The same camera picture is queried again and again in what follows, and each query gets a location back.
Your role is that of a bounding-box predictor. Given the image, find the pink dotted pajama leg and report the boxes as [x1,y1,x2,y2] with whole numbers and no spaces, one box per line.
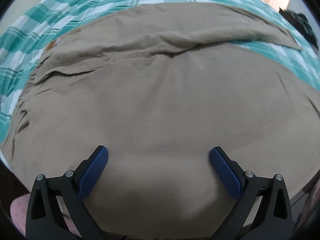
[10,189,81,239]

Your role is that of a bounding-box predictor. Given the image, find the teal plaid bed cover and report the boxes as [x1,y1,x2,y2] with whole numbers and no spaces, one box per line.
[1,0,319,139]

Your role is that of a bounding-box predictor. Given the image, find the pile of dark clothes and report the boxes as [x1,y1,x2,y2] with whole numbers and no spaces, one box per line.
[279,8,319,53]

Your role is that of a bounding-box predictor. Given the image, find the khaki beige pants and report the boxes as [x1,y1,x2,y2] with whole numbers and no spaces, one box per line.
[1,3,319,239]

